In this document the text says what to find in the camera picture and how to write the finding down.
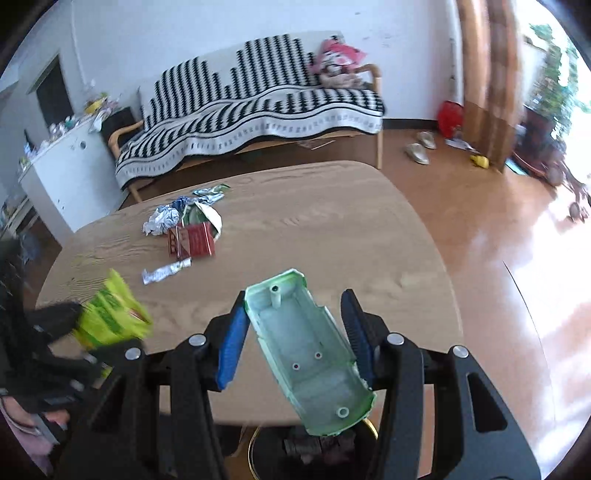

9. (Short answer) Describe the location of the yellow green popcorn bag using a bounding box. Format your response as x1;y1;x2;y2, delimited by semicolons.
73;269;152;350

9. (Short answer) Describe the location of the green plastic toy shell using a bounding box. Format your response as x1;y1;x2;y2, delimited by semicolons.
245;269;376;436

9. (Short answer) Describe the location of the red cigarette box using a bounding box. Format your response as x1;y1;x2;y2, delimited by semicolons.
167;222;215;260

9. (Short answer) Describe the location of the white blue paper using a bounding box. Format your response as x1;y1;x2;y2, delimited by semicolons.
142;205;180;236

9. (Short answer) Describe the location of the blue silver wrapper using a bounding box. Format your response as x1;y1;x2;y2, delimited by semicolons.
170;196;198;214

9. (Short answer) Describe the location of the blue green snack wrapper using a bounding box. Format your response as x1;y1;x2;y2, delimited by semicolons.
192;183;230;206

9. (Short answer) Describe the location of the black gold trash bin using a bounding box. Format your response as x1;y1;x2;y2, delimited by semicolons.
247;419;378;479

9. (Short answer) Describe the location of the person's left hand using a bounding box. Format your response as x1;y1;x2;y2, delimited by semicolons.
22;410;70;428

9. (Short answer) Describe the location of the white cabinet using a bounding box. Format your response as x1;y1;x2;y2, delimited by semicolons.
19;119;128;244

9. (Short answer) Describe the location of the green white paper bowl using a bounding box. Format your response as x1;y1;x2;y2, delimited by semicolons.
181;202;222;242

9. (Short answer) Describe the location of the yellow floor toy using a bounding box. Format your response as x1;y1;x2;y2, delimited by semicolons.
470;155;489;169

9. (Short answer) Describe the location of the pair of slippers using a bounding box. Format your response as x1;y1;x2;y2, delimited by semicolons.
405;131;437;165

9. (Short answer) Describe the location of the red bag on floor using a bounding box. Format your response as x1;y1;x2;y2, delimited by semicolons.
437;100;464;139

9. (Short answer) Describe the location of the black white striped sofa blanket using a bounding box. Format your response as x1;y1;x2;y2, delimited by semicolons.
115;31;385;188

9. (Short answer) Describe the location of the brown curtain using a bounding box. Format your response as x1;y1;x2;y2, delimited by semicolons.
457;0;524;171

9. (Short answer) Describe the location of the pink cartoon pillow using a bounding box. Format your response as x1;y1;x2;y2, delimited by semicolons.
311;39;367;89

